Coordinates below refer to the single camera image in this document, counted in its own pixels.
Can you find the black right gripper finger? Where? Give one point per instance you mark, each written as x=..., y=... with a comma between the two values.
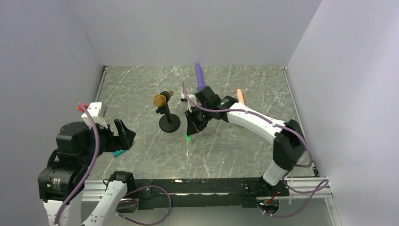
x=191, y=124
x=199, y=120

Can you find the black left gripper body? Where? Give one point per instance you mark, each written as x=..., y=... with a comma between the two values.
x=108, y=142

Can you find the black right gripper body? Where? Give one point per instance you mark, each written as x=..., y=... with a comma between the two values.
x=210, y=116

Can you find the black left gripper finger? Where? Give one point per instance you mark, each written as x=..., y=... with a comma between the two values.
x=128, y=139
x=121, y=140

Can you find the green plastic key tag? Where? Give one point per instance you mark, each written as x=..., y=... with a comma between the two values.
x=188, y=138

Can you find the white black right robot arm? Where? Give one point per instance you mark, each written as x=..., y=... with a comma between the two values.
x=286, y=137

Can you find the teal wooden block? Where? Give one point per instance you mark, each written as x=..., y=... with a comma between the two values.
x=118, y=153

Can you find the purple cylinder toy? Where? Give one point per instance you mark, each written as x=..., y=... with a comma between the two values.
x=199, y=77

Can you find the gold microphone on black stand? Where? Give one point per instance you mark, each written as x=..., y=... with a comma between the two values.
x=169, y=122

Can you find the beige wooden pestle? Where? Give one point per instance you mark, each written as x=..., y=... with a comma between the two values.
x=240, y=96

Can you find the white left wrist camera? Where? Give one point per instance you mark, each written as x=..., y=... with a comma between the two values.
x=97, y=110

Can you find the black table front rail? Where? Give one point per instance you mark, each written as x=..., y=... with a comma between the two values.
x=204, y=192

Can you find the aluminium frame rail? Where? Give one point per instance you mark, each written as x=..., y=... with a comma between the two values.
x=298, y=188

